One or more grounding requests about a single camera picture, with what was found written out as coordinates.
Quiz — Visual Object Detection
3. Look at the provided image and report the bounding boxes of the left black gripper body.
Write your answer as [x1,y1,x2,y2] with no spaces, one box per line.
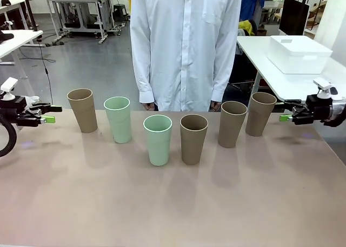
[0,95,42,128]

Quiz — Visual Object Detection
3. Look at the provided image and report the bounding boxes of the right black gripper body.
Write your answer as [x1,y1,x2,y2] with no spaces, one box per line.
[304,94,334,125]

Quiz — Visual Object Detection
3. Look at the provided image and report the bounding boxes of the brown plastic cup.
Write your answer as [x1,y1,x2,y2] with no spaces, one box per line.
[179,114,209,166]
[245,92,277,137]
[217,101,248,149]
[66,88,98,134]

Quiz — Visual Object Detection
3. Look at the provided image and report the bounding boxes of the white plastic basket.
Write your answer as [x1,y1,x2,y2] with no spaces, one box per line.
[265,35,334,75]

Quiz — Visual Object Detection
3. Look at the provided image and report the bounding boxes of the green plastic cup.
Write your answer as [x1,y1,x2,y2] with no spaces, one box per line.
[103,96,132,144]
[143,115,173,167]

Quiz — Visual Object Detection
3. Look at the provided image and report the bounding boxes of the person's left forearm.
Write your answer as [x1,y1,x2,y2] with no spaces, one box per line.
[211,38,239,103]

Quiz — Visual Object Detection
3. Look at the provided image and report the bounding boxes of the person's right forearm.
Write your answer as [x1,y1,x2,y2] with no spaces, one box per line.
[130,38,158,105]

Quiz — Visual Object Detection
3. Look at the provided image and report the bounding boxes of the white side table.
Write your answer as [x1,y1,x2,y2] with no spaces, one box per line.
[236,35,346,103]

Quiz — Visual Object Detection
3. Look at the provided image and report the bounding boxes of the white table with black object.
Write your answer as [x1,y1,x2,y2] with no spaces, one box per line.
[0,29,44,77]

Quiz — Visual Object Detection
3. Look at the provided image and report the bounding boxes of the black object on table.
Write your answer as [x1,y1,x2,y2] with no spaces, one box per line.
[0,30,15,44]

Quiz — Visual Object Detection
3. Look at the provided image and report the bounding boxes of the black monitor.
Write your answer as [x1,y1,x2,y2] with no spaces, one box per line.
[278,0,310,37]

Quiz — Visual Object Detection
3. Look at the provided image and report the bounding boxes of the yellow jacket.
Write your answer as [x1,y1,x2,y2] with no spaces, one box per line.
[238,19,254,36]

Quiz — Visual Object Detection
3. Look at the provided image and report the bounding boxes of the wooden chair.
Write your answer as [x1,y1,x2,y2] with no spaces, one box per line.
[303,0,327,31]

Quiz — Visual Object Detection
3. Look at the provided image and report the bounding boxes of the black stand pole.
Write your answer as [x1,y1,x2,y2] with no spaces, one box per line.
[22,0,38,32]

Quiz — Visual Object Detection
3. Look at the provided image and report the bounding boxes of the blue jacket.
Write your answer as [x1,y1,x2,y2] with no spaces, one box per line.
[241,0,265,23]

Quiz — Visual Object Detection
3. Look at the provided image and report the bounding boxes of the person's white coat torso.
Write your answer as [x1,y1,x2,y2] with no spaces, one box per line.
[130,0,243,112]

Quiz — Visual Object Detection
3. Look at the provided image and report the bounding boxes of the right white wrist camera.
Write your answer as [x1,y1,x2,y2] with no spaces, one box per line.
[312,78,339,101]

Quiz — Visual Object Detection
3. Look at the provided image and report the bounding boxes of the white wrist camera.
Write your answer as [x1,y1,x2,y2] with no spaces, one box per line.
[0,77,19,101]
[312,78,339,101]

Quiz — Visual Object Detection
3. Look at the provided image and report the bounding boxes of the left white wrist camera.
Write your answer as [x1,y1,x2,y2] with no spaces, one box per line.
[0,77,19,101]

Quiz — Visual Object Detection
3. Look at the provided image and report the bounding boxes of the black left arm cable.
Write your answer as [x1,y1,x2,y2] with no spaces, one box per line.
[0,118,17,158]

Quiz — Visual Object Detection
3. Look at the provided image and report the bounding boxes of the black hanging cable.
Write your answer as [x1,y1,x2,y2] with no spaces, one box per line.
[37,40,54,106]

